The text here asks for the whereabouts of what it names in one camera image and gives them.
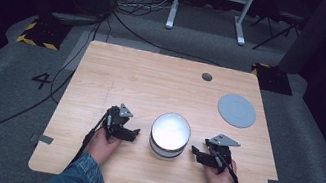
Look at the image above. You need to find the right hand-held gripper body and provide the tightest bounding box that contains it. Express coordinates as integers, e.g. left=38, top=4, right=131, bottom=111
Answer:
left=199, top=131, right=243, bottom=178

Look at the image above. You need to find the black tripod stand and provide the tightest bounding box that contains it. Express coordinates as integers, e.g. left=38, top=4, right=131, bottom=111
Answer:
left=245, top=5, right=305, bottom=58

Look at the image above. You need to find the left hand-held gripper cable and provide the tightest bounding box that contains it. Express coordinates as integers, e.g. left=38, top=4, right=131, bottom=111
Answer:
left=68, top=106, right=113, bottom=172

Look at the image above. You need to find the dark grey pillar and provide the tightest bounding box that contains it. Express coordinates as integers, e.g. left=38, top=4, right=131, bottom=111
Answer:
left=276, top=0, right=326, bottom=81

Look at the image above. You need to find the white round pot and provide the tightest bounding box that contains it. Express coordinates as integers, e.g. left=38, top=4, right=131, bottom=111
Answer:
left=145, top=108, right=195, bottom=165

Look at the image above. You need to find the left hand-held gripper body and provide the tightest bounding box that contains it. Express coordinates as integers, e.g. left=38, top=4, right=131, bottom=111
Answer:
left=100, top=100, right=136, bottom=143

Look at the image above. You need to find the black yellow striped base plate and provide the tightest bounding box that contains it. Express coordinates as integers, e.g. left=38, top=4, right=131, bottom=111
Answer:
left=15, top=13, right=74, bottom=54
left=247, top=61, right=298, bottom=97

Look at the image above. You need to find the bundle of floor cables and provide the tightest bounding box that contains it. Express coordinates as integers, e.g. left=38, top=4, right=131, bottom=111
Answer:
left=113, top=0, right=181, bottom=25

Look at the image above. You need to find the grey round lid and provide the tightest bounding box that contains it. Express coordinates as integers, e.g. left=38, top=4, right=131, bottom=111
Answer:
left=214, top=91, right=260, bottom=132

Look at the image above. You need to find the person's left hand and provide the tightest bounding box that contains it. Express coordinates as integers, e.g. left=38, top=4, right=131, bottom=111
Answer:
left=82, top=125, right=124, bottom=170

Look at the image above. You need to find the grey table cable hole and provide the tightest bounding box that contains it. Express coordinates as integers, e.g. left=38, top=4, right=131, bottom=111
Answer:
left=201, top=71, right=215, bottom=83

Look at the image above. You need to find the long black floor cable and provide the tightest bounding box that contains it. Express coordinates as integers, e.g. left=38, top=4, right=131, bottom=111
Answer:
left=0, top=0, right=112, bottom=181

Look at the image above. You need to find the grey stand base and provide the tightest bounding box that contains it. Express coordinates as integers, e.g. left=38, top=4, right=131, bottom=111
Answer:
left=49, top=8, right=102, bottom=29

